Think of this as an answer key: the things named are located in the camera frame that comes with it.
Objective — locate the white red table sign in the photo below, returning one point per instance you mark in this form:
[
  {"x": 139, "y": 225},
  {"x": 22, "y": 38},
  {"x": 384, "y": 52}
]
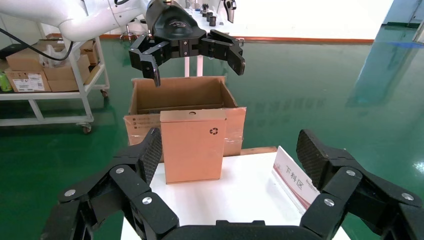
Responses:
[{"x": 294, "y": 180}]

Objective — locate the small brown cardboard box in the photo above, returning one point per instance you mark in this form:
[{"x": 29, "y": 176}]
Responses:
[{"x": 89, "y": 53}]

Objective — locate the white metal shelf cart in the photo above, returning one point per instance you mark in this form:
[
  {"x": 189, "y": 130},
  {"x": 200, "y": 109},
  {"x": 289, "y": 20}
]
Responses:
[{"x": 43, "y": 121}]

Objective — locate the green bottle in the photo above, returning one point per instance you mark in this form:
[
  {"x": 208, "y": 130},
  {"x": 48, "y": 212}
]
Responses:
[{"x": 5, "y": 82}]

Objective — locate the cardboard box with shipping labels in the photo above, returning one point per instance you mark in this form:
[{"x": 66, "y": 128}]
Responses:
[{"x": 26, "y": 82}]

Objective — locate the white plastic bag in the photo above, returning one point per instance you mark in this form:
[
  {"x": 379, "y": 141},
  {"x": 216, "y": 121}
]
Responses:
[{"x": 53, "y": 58}]

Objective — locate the big plain cardboard box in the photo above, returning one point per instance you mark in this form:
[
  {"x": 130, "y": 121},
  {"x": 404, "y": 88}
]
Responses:
[{"x": 21, "y": 61}]

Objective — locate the medium cardboard box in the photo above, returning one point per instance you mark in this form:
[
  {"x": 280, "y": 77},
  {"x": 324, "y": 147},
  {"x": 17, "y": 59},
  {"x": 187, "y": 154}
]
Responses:
[{"x": 66, "y": 73}]

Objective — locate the flat low cardboard box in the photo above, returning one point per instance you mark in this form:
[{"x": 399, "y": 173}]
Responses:
[{"x": 66, "y": 85}]

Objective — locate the flat cardboard sheet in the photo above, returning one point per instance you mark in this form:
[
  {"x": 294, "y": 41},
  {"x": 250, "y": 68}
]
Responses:
[{"x": 93, "y": 73}]

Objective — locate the black round stool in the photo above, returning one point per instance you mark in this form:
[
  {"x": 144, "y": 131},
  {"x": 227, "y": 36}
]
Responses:
[{"x": 129, "y": 33}]

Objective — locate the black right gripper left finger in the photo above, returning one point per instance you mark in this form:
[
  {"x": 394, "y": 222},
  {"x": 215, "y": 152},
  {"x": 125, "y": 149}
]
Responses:
[{"x": 122, "y": 185}]

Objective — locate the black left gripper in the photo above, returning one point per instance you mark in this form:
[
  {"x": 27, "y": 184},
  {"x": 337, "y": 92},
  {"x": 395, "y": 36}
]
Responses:
[{"x": 172, "y": 26}]

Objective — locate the dark hanging tool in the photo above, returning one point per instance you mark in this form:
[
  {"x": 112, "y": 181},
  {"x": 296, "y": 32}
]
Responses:
[{"x": 229, "y": 10}]

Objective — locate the white metal stand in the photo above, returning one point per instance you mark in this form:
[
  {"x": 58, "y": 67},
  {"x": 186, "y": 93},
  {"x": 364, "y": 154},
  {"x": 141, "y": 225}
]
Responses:
[{"x": 199, "y": 66}]

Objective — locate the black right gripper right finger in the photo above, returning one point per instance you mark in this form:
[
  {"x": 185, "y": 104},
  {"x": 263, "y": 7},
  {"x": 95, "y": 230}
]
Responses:
[{"x": 351, "y": 188}]

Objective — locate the black bag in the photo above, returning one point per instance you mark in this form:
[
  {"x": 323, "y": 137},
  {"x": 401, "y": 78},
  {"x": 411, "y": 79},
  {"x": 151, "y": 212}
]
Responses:
[{"x": 10, "y": 50}]

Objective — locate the large open cardboard box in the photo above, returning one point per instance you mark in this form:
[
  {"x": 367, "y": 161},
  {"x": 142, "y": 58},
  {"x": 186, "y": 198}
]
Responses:
[{"x": 179, "y": 92}]

